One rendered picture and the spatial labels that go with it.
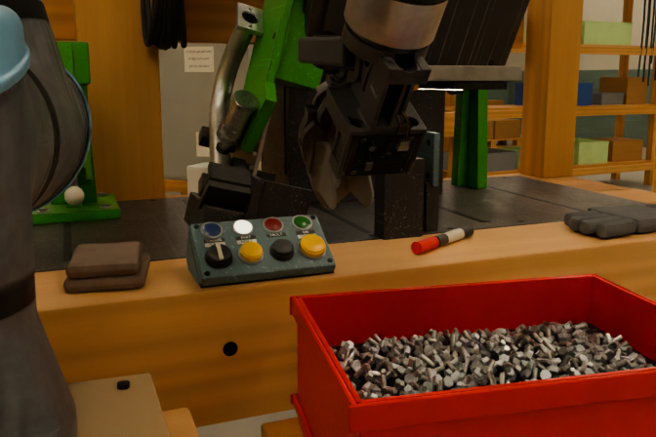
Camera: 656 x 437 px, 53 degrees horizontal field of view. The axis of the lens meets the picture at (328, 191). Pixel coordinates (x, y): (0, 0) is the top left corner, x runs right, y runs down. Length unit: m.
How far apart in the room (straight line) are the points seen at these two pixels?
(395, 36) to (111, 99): 0.82
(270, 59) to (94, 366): 0.46
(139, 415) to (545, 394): 0.25
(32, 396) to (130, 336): 0.35
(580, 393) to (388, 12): 0.29
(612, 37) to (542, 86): 5.55
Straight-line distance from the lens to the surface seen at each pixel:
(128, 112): 1.26
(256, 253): 0.71
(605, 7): 12.62
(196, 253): 0.72
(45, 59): 0.46
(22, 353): 0.35
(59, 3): 1.35
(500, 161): 6.32
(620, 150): 7.46
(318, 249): 0.73
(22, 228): 0.35
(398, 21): 0.50
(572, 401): 0.48
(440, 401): 0.44
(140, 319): 0.69
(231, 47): 1.03
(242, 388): 0.75
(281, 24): 0.93
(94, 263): 0.72
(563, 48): 1.66
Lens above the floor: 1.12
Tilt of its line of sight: 10 degrees down
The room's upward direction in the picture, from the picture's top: straight up
